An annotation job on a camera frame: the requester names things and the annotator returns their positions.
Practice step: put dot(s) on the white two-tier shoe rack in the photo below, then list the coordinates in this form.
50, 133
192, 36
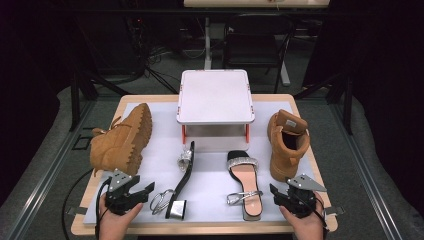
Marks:
215, 96

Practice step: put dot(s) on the tan suede lace-up boot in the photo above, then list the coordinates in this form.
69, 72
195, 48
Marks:
286, 160
116, 143

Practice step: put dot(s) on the metal table clip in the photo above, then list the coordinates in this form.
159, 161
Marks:
335, 210
77, 210

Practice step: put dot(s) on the black chair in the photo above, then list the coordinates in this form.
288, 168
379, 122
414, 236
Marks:
253, 43

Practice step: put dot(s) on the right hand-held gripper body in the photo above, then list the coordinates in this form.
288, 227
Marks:
301, 200

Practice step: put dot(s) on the white table mat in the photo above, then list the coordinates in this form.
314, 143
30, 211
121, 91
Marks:
206, 180

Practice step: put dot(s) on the aluminium floor rail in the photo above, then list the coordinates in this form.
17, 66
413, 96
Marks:
43, 186
370, 186

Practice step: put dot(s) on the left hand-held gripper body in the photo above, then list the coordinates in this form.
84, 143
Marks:
117, 196

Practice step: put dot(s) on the white desk leg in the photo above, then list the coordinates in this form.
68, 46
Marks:
285, 73
207, 43

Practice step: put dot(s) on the person's right hand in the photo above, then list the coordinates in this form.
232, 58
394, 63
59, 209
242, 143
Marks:
305, 228

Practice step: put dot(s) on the black rhinestone heeled sandal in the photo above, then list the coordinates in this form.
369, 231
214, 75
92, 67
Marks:
246, 180
181, 185

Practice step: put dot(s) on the person's left hand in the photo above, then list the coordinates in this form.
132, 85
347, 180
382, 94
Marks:
115, 225

